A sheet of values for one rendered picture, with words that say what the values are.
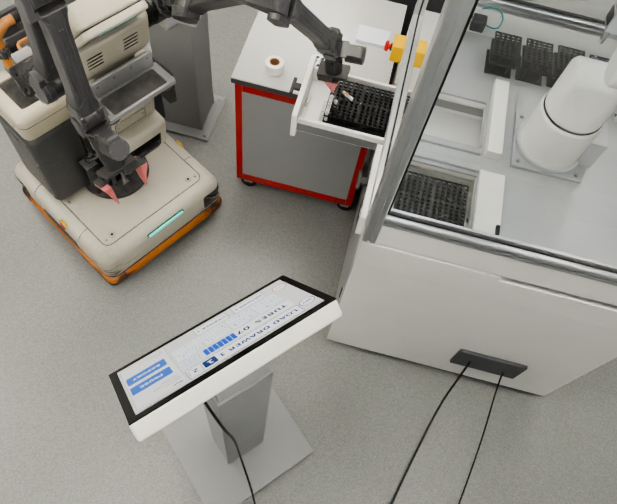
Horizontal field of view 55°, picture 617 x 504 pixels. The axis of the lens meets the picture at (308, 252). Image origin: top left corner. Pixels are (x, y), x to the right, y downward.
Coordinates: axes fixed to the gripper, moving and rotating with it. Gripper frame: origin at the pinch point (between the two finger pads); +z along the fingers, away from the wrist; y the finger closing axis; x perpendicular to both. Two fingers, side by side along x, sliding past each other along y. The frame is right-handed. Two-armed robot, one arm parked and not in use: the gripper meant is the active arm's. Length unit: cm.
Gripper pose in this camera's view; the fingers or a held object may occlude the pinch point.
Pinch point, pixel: (332, 89)
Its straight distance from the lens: 208.3
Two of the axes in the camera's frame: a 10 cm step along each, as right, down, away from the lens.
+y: 9.6, 2.3, -1.4
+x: 2.7, -8.4, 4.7
